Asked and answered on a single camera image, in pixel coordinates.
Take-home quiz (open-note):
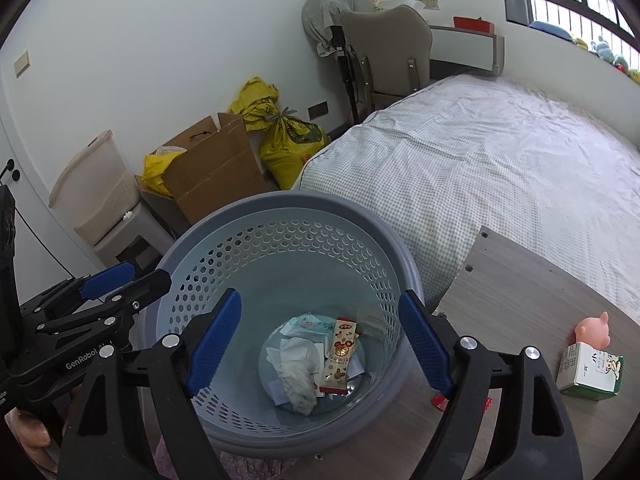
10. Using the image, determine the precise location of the white tissue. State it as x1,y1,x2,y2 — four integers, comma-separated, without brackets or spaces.
265,336,322,416

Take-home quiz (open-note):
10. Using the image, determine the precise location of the black cable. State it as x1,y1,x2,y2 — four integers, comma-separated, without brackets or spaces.
14,207,72,282

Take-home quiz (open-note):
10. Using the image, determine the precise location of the brown cardboard box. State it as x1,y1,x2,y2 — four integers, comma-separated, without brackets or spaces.
134,112,279,227

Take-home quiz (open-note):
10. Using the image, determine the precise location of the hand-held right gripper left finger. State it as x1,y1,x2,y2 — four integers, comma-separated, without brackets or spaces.
57,287,244,480

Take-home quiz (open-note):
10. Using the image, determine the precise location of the person's left hand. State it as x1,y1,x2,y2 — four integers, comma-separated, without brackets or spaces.
4,406,64,477

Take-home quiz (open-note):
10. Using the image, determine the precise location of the red box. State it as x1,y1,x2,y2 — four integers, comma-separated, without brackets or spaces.
453,16,496,35

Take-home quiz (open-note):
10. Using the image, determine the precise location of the row of plush toys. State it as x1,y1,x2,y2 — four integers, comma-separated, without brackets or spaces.
572,35,640,84

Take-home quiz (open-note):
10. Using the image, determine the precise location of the crumpled yellow sack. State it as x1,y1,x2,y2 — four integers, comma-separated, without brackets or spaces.
228,76,280,134

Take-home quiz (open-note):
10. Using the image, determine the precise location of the beige plastic storage container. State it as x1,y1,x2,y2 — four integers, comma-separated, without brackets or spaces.
48,130,141,247

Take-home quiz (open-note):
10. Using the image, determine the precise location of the small white green carton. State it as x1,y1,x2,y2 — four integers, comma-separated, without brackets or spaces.
556,342,625,402

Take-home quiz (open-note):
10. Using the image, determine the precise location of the small red wrapper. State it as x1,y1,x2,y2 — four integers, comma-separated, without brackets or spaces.
430,394,494,414

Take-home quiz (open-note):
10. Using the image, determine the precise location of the white grey desk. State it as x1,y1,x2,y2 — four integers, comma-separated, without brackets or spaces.
426,24,506,82

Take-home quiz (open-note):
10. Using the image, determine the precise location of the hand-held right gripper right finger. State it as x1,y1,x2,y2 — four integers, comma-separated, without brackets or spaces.
397,289,584,480

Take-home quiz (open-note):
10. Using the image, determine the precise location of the pink pig toy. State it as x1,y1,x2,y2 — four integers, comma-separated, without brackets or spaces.
573,310,610,350

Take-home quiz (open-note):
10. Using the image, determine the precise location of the grey perforated plastic basket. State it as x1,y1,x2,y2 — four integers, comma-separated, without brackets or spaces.
134,191,427,459

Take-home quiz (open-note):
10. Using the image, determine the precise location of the checkered cloth fan cover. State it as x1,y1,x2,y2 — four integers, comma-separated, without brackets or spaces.
301,0,377,59

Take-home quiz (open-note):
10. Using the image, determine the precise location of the grey plastic stool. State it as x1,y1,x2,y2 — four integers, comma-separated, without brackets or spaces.
92,204,177,272

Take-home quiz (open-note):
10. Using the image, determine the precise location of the red beige snack wrapper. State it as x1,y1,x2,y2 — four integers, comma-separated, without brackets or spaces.
317,317,362,395

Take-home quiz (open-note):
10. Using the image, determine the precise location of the black standing fan pole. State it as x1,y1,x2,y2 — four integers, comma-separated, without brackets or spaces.
332,25,362,127

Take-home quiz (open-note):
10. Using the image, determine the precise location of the bed with checkered sheet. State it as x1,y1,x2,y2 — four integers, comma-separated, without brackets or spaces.
298,73,640,322

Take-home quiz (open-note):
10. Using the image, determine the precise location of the large yellow tied sack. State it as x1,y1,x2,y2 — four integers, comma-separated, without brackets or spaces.
258,107,331,192

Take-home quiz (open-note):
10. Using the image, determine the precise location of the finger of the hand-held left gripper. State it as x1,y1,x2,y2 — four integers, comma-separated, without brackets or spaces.
36,262,137,312
34,268,174,337

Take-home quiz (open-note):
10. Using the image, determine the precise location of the white green wet wipe packet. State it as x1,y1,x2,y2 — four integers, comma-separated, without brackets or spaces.
281,312,337,342

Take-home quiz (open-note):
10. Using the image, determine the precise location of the grey upholstered chair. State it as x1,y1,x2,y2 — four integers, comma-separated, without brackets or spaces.
340,3,434,112

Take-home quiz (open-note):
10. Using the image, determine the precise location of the blue plush toy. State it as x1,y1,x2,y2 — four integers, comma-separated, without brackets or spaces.
529,20,577,42

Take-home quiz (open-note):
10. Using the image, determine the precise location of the yellow plastic bag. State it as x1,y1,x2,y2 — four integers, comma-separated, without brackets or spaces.
142,152,189,196

